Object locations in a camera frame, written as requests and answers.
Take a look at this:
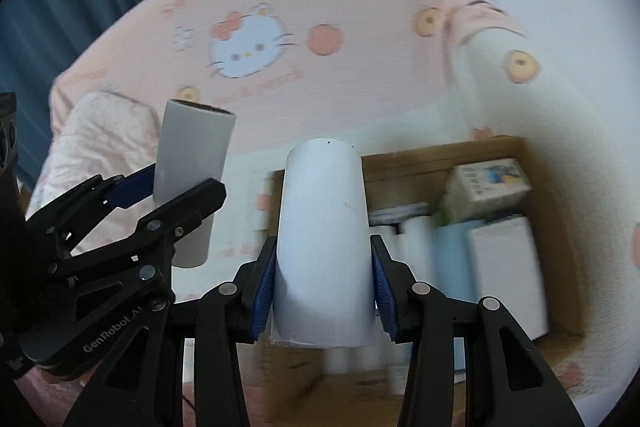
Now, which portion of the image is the white carton with blue print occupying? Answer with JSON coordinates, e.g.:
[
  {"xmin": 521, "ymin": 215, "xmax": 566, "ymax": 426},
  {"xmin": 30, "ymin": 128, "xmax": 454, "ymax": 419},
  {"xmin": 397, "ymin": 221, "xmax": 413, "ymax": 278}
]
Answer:
[{"xmin": 440, "ymin": 158, "xmax": 532, "ymax": 228}]

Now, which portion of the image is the pink floral quilt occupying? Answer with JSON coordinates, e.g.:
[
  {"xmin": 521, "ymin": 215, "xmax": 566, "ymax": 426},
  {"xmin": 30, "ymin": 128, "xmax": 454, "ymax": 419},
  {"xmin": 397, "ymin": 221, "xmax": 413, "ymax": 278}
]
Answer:
[{"xmin": 25, "ymin": 91, "xmax": 166, "ymax": 228}]

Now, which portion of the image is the light blue packet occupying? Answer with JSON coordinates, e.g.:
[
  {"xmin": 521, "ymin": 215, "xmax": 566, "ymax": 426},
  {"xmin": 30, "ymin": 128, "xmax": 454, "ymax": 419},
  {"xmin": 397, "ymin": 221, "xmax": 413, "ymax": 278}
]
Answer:
[{"xmin": 432, "ymin": 222, "xmax": 476, "ymax": 303}]

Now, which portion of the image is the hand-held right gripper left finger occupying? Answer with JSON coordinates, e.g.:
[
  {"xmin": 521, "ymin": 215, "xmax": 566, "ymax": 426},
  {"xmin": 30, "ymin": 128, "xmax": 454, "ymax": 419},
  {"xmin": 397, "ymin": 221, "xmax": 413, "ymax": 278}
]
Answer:
[{"xmin": 62, "ymin": 236, "xmax": 278, "ymax": 427}]

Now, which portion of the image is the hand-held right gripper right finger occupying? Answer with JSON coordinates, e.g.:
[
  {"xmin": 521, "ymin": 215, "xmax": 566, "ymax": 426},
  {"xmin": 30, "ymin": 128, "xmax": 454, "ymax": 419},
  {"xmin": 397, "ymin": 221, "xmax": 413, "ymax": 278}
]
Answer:
[{"xmin": 370, "ymin": 234, "xmax": 586, "ymax": 427}]

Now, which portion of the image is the plain white rectangular box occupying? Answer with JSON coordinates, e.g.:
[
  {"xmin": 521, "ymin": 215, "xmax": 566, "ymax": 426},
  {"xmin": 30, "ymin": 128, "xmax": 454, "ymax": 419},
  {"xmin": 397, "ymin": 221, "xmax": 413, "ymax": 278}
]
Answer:
[{"xmin": 465, "ymin": 215, "xmax": 550, "ymax": 339}]

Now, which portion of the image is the pink cat-printed blanket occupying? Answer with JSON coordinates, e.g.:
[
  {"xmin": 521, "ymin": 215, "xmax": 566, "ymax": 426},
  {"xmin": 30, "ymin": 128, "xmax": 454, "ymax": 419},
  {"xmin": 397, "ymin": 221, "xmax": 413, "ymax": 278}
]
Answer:
[{"xmin": 47, "ymin": 0, "xmax": 640, "ymax": 408}]

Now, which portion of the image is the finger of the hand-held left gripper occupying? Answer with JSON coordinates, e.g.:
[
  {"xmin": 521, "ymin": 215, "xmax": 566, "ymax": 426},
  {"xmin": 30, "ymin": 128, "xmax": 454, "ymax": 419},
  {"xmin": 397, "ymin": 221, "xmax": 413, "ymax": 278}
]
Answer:
[
  {"xmin": 50, "ymin": 179, "xmax": 227, "ymax": 280},
  {"xmin": 27, "ymin": 164, "xmax": 156, "ymax": 258}
]

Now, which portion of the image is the brown cardboard box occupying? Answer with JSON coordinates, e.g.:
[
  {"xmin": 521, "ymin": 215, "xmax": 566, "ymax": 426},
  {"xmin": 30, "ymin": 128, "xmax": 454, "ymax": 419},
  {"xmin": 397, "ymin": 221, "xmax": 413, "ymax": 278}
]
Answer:
[{"xmin": 262, "ymin": 136, "xmax": 588, "ymax": 395}]

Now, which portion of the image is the white paper tube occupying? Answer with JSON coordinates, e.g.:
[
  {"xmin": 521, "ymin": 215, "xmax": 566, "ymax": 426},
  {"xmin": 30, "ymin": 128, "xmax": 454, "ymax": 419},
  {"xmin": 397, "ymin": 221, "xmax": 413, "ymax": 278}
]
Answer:
[
  {"xmin": 152, "ymin": 99, "xmax": 237, "ymax": 269},
  {"xmin": 270, "ymin": 138, "xmax": 377, "ymax": 350},
  {"xmin": 402, "ymin": 217, "xmax": 436, "ymax": 303}
]

